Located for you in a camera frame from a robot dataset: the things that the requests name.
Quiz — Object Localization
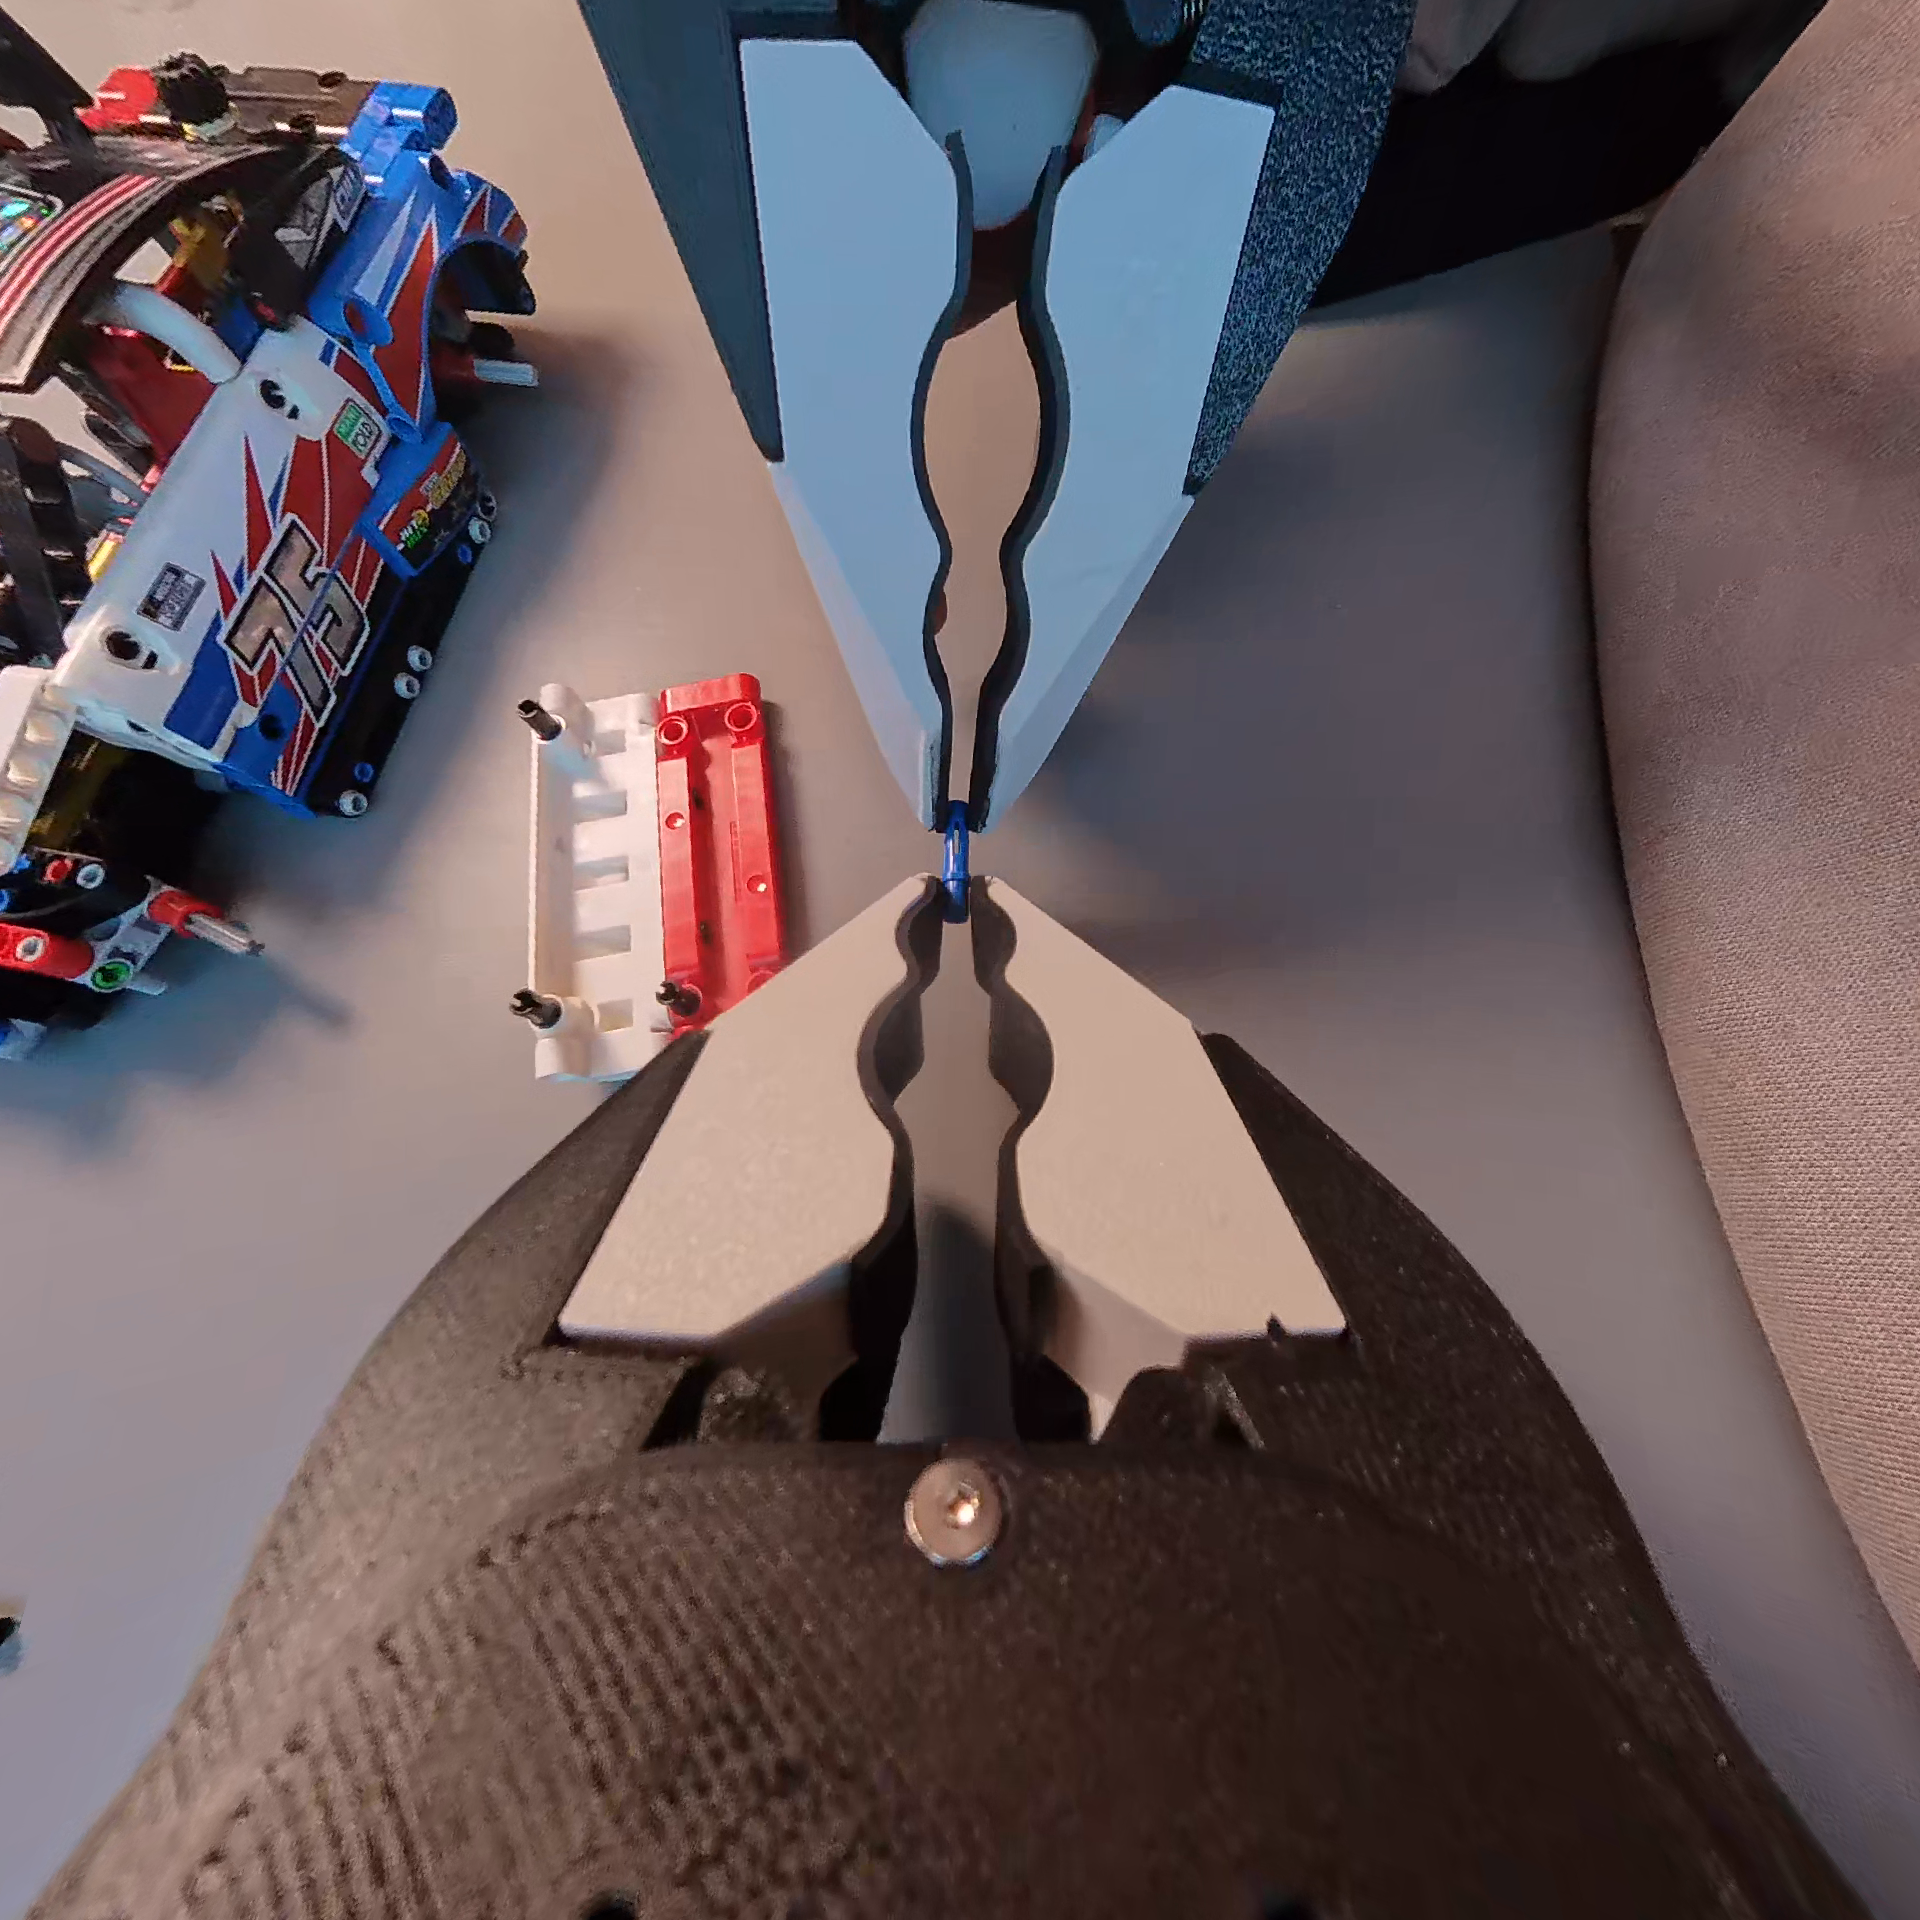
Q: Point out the red and white lego panel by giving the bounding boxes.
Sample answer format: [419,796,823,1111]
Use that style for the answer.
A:
[512,675,791,1084]

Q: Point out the lego race car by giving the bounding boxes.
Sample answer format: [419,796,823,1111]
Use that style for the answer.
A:
[0,45,546,1059]

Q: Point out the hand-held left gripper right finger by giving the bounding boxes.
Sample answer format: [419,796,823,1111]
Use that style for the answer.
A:
[972,874,1350,1439]

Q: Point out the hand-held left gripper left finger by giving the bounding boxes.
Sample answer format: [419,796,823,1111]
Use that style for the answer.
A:
[555,871,945,1375]

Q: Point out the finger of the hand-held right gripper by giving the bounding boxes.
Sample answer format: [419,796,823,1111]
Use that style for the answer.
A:
[737,32,978,826]
[971,77,1284,833]

